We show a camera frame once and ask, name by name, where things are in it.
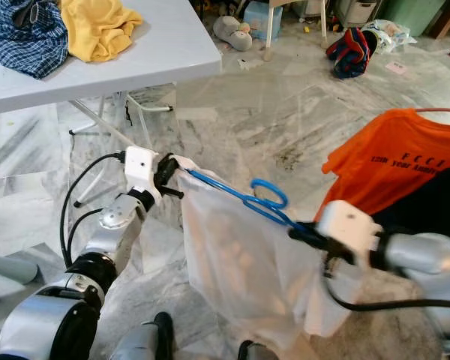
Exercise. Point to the blue plastic hanger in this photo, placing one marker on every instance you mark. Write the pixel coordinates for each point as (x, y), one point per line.
(268, 182)

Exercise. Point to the pink plastic hanger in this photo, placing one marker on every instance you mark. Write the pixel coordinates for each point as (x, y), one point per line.
(442, 111)

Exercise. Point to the dark navy shirt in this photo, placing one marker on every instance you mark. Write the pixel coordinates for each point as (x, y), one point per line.
(427, 202)

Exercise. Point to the orange t-shirt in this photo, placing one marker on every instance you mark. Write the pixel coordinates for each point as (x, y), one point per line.
(390, 157)

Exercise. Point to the grey right robot leg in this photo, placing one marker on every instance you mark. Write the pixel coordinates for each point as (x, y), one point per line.
(259, 352)

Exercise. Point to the white plastic folding table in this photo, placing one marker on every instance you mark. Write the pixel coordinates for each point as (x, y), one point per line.
(165, 45)

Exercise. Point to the grey plush toy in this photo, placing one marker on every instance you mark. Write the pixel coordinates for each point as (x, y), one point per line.
(232, 34)

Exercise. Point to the yellow shirt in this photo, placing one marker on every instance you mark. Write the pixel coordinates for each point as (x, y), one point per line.
(101, 30)

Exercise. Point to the light blue storage box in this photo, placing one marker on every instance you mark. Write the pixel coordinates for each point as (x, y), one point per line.
(259, 16)

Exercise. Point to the red and blue bag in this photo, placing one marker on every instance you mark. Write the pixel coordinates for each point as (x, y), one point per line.
(350, 52)

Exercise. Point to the blue plaid shirt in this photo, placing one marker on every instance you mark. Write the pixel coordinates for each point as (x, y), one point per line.
(26, 45)

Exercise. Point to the pink paper slip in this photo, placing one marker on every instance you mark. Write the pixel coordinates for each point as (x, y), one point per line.
(397, 67)

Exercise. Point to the white printed plastic bag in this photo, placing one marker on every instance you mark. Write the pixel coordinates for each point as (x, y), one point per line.
(394, 34)

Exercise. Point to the white plastic drawer unit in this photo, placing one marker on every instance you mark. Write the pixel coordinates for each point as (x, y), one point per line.
(356, 11)

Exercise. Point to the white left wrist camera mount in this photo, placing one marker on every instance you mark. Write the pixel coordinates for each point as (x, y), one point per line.
(141, 169)

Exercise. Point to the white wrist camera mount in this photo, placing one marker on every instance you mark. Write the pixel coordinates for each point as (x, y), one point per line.
(141, 169)
(349, 225)

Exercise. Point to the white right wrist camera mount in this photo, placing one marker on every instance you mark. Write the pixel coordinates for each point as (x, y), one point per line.
(349, 225)

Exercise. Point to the brown wooden post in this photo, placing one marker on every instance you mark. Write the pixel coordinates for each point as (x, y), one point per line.
(446, 19)

